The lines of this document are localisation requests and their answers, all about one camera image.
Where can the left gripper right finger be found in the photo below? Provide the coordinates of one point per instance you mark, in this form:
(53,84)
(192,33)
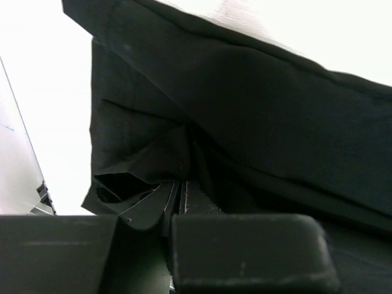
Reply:
(213,252)

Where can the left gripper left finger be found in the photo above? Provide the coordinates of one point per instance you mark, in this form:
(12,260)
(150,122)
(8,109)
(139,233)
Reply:
(113,253)

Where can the black trousers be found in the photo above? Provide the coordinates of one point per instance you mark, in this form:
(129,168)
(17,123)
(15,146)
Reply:
(179,97)

